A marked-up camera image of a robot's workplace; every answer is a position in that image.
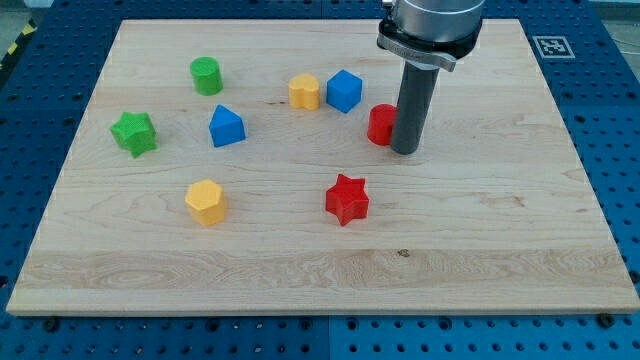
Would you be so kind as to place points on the red cylinder block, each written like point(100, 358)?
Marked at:
point(381, 122)

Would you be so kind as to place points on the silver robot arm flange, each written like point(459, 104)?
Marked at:
point(430, 34)

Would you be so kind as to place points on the blue cube block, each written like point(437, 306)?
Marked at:
point(344, 91)

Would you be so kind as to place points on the red star block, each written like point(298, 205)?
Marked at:
point(347, 199)

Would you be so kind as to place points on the yellow heart block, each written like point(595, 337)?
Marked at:
point(304, 92)

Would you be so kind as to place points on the wooden board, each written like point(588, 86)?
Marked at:
point(492, 215)

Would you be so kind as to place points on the blue triangular prism block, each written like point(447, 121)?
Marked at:
point(226, 127)

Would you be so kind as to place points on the yellow hexagon block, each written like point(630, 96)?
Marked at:
point(206, 202)

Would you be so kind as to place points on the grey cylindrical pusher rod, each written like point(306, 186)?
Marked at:
point(415, 94)

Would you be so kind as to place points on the green cylinder block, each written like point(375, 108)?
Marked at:
point(206, 75)

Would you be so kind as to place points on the green star block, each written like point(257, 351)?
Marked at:
point(135, 133)

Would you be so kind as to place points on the white fiducial marker tag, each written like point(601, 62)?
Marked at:
point(553, 47)

